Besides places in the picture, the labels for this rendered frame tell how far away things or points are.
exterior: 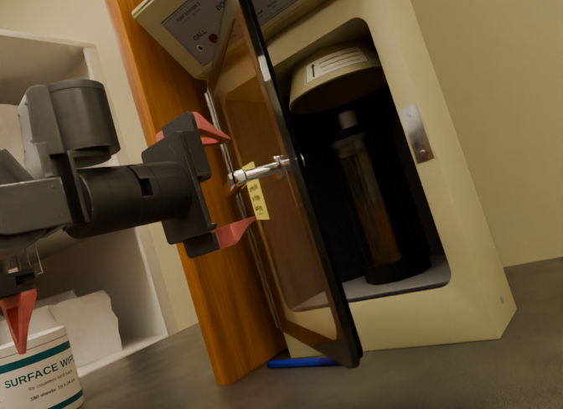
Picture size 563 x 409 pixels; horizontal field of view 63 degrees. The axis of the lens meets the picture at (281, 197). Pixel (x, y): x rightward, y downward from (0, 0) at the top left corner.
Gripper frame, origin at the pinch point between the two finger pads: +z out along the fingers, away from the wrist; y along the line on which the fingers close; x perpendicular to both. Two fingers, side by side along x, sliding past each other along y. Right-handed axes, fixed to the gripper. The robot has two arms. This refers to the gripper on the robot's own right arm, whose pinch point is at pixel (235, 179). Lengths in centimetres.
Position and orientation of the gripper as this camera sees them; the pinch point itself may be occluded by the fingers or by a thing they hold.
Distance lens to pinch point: 53.0
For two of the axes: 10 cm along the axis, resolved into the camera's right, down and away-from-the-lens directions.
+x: -7.4, 2.9, 6.1
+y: -3.1, -9.5, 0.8
